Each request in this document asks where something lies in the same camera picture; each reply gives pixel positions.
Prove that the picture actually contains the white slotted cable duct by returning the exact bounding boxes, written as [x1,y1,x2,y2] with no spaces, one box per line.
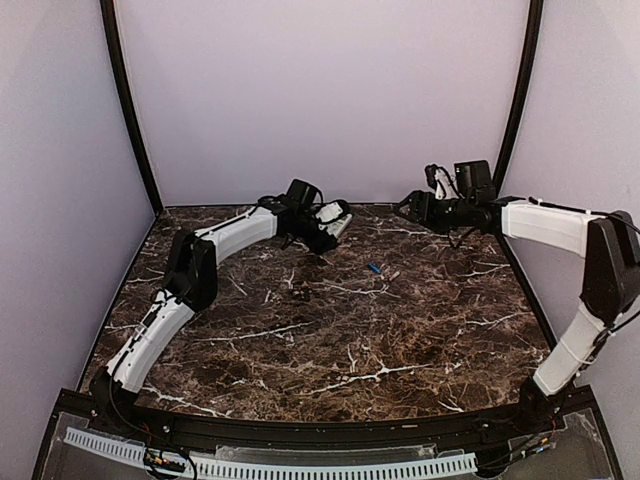
[63,427,477,479]

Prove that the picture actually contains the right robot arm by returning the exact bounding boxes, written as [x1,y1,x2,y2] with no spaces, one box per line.
[394,160,639,434]

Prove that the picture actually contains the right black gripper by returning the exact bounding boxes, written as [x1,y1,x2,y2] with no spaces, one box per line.
[394,190,476,234]

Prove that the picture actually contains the white air conditioner remote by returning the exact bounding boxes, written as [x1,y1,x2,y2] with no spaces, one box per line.
[325,214,353,239]

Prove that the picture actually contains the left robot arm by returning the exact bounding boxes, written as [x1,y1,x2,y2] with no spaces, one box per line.
[90,195,352,436]

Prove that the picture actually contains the left black frame post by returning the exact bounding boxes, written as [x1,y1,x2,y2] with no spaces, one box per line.
[99,0,164,216]

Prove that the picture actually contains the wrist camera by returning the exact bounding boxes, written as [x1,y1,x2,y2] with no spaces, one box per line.
[425,164,458,200]
[315,199,352,228]

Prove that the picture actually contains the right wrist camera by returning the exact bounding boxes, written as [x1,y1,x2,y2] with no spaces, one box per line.
[425,164,458,200]

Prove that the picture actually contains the black frame post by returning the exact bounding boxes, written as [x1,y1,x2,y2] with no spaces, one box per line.
[493,0,544,184]
[99,0,164,216]

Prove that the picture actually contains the right black frame post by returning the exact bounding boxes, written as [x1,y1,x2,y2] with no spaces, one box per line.
[493,0,544,184]

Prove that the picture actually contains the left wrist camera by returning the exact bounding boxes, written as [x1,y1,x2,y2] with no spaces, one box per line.
[315,199,352,228]

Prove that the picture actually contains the black front rail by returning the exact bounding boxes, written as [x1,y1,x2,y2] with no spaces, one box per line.
[54,389,596,454]

